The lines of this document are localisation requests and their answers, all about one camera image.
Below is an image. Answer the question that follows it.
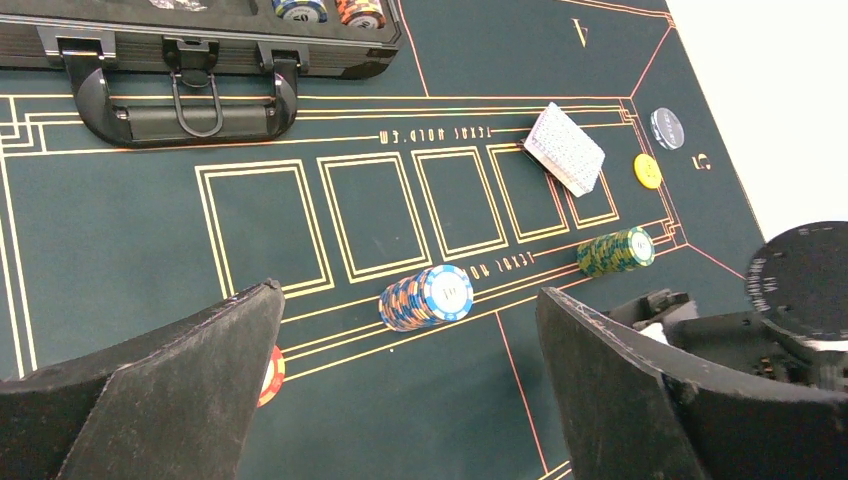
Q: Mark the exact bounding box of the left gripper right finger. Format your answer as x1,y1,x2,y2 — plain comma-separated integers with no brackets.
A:
536,288,847,479

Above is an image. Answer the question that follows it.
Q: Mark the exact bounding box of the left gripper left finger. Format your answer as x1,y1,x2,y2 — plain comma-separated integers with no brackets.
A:
1,280,285,479

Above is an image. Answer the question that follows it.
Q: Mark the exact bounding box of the orange poker chip stack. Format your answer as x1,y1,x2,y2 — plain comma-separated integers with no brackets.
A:
258,346,285,407

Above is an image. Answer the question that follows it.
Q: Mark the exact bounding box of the yellow big blind button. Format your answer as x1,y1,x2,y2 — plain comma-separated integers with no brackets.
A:
633,153,663,190

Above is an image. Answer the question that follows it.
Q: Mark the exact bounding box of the blue playing card deck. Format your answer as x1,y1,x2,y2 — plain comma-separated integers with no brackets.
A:
523,102,605,197

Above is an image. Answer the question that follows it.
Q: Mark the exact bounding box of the green poker chip stack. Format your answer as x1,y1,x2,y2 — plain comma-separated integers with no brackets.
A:
576,227,656,277

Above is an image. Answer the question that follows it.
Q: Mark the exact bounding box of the green poker table mat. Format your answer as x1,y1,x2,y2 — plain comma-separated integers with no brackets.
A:
1,1,763,479

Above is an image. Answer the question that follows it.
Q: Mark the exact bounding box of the black poker chip case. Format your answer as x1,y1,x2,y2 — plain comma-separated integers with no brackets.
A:
1,1,403,148

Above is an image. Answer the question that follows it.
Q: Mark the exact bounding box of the clear bag in case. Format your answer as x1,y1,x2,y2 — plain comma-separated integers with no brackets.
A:
149,0,208,12

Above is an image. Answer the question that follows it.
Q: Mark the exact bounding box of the blue chip row in case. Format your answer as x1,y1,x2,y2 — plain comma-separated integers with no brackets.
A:
271,0,328,23

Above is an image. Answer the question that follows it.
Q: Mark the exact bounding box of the orange chip row in case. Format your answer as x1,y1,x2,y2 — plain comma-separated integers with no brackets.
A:
335,0,387,29

